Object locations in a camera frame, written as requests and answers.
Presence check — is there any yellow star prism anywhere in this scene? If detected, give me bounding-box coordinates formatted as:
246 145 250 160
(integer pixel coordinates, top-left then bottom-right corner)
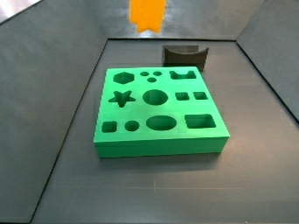
128 0 167 32

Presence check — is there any green foam shape board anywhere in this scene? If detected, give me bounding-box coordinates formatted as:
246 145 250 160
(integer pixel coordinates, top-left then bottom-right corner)
94 66 230 158

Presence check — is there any black curved fixture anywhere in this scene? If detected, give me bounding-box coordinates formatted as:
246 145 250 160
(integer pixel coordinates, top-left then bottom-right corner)
163 45 210 71

